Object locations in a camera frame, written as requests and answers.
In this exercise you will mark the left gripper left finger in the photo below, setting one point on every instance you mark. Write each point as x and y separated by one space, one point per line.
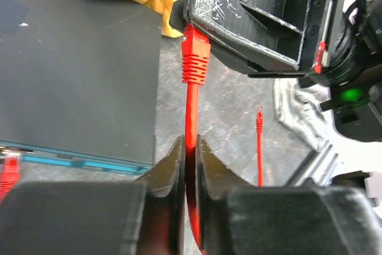
142 216

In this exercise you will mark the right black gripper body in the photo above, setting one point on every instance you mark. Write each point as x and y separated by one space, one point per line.
317 32

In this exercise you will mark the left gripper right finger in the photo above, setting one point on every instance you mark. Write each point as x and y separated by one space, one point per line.
239 218

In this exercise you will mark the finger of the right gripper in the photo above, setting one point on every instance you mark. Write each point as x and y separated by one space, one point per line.
246 45
290 17

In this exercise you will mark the dark grey network switch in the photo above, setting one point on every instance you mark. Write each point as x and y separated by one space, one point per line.
79 82

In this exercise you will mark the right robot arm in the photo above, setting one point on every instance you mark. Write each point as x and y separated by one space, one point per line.
357 104

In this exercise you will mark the grey cloth at right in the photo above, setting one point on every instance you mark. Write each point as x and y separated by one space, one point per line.
297 109

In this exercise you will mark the aluminium frame rail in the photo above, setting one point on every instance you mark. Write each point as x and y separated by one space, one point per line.
321 169

